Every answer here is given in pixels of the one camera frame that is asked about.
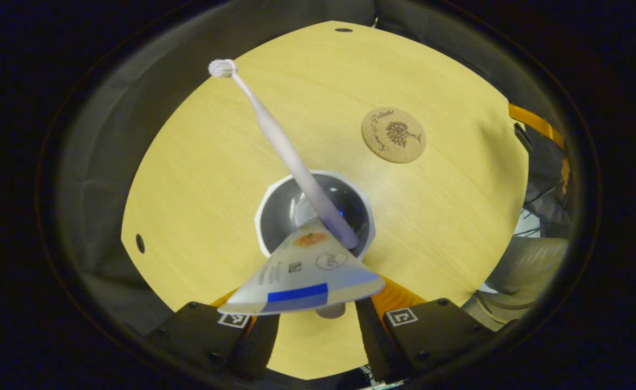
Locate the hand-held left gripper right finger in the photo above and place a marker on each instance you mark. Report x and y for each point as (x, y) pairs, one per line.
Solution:
(369, 336)

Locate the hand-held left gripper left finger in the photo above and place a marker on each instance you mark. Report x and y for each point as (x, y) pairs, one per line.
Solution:
(255, 341)

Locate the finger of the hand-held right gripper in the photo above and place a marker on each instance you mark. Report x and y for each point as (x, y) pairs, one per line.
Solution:
(532, 122)

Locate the white toothpaste tube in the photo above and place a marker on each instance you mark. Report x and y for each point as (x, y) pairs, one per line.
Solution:
(307, 276)

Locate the round wooden coaster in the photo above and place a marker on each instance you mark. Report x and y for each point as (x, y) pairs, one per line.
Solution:
(394, 135)

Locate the white toothbrush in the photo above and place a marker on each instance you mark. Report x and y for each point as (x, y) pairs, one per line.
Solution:
(280, 141)

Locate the wooden desktop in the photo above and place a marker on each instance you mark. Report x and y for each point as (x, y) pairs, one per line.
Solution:
(215, 162)

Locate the person's grey trousers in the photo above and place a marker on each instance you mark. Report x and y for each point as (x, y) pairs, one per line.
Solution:
(529, 265)

